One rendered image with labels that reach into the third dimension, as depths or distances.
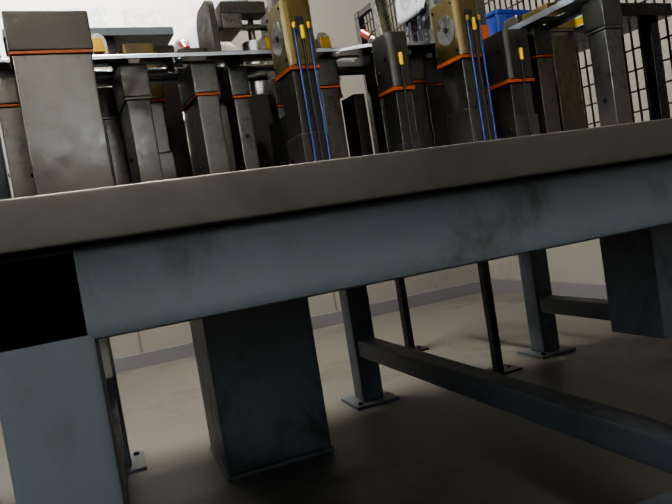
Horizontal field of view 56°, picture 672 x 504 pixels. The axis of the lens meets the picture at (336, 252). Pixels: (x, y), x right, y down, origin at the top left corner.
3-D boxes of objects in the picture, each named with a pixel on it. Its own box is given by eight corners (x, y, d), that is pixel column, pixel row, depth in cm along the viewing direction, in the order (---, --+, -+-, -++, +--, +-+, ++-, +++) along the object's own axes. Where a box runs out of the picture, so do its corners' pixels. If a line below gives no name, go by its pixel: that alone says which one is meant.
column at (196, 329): (209, 449, 197) (174, 242, 194) (302, 424, 208) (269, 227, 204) (228, 482, 168) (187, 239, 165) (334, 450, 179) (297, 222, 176)
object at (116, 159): (121, 228, 129) (96, 86, 127) (120, 229, 131) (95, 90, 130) (141, 225, 130) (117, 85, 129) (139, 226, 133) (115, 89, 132)
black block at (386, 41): (416, 181, 119) (392, 26, 118) (390, 187, 128) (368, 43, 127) (439, 178, 121) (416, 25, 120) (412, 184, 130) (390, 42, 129)
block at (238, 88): (250, 207, 127) (227, 65, 126) (241, 210, 134) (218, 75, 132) (269, 205, 129) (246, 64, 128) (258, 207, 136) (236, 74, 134)
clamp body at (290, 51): (316, 194, 109) (283, -8, 107) (291, 201, 120) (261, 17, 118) (349, 190, 111) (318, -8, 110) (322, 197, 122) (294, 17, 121)
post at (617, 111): (621, 146, 118) (600, -8, 117) (600, 150, 123) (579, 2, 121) (639, 144, 120) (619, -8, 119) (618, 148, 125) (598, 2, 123)
